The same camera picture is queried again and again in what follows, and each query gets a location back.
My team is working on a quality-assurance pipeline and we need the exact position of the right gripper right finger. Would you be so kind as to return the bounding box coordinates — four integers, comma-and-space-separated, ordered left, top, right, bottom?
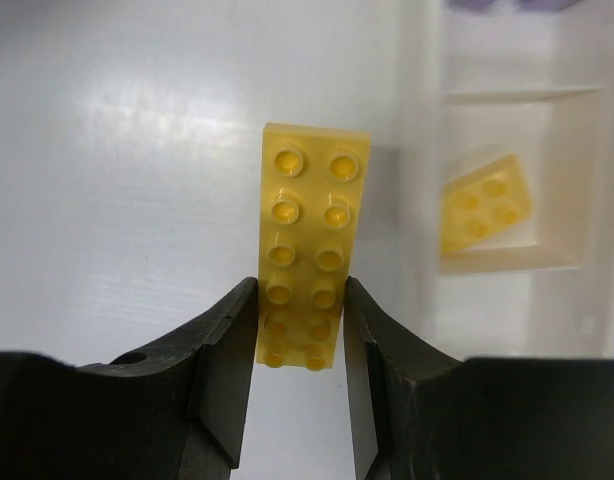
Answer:
344, 278, 614, 479

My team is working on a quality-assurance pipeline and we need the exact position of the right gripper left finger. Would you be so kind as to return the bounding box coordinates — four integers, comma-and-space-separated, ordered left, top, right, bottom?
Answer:
0, 278, 258, 479

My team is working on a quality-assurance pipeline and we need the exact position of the yellow square lego brick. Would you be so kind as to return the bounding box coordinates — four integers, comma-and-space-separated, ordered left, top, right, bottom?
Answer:
440, 154, 532, 254

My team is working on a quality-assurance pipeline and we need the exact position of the yellow long lego plate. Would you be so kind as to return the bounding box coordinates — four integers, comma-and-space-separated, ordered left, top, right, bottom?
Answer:
256, 123, 371, 371

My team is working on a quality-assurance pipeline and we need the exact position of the right white divided container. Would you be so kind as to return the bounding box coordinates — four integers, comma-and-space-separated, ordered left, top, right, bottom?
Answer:
398, 1, 614, 358

